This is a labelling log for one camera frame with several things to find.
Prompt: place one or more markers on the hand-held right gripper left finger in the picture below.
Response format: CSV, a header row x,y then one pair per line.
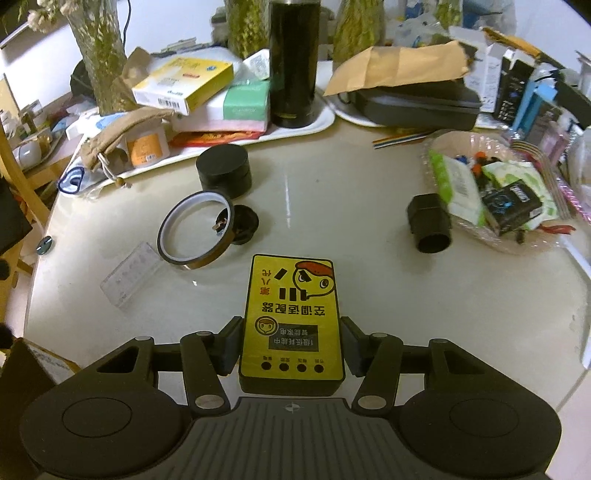
x,y
231,346

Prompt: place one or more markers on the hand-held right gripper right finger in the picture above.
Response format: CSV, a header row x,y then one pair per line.
x,y
354,346

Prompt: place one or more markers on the black box with yellow label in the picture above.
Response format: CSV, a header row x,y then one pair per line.
x,y
291,314

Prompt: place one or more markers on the black round container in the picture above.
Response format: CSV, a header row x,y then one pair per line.
x,y
224,166

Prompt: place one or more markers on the brown cardboard box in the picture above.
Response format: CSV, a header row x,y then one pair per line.
x,y
41,364

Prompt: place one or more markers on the amber tape roll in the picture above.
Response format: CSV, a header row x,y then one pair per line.
x,y
182,262

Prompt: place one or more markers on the clear plastic case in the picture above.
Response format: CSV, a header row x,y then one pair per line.
x,y
131,277

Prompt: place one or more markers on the small brown plug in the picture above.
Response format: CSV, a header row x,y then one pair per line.
x,y
221,224

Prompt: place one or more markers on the black round cap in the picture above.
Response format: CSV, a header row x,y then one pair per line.
x,y
244,221

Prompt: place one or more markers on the black tube adapter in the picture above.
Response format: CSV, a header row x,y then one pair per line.
x,y
427,217

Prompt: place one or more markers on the green wet wipes pack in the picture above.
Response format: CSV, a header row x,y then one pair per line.
x,y
457,184

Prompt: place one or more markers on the clear glass bowl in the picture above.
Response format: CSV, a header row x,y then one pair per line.
x,y
531,242

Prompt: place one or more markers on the red printed packet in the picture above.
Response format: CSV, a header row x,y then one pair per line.
x,y
217,137

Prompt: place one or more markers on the small round metal disc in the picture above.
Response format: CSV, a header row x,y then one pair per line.
x,y
45,244

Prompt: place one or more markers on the small black printed box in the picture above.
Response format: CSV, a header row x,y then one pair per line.
x,y
512,203

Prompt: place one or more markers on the white tray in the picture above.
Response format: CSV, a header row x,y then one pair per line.
x,y
318,122

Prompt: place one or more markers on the blue-edged white mask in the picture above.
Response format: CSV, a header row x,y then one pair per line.
x,y
73,180

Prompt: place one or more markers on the white plate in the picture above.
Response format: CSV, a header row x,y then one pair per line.
x,y
344,115

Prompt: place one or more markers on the pale leaf-print wipes pack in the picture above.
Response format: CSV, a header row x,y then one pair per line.
x,y
508,173

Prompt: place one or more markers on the black zip case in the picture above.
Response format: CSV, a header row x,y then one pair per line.
x,y
415,113

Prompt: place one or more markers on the beige cloth pouch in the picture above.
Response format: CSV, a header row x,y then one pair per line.
x,y
115,131

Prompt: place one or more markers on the green tissue pack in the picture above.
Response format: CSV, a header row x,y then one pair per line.
x,y
244,101

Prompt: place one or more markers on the yellow white medicine box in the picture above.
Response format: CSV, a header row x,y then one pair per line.
x,y
180,81

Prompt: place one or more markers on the wooden chair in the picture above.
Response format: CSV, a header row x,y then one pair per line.
x,y
16,170

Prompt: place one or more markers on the white printed pouch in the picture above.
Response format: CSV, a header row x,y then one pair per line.
x,y
256,67

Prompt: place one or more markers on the brown paper envelope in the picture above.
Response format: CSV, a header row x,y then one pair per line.
x,y
397,64

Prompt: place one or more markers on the black thermos bottle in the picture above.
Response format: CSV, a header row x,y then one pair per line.
x,y
293,64

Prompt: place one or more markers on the blue carton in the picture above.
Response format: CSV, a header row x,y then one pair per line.
x,y
531,106

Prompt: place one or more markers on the black carton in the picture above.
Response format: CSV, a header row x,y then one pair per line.
x,y
512,92

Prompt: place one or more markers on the black bag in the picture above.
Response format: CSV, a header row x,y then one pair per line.
x,y
78,83

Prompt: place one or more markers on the white carton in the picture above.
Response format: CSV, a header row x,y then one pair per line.
x,y
489,69

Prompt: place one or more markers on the glass vase with dried flowers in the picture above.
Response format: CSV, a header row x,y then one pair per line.
x,y
247,27
104,60
358,32

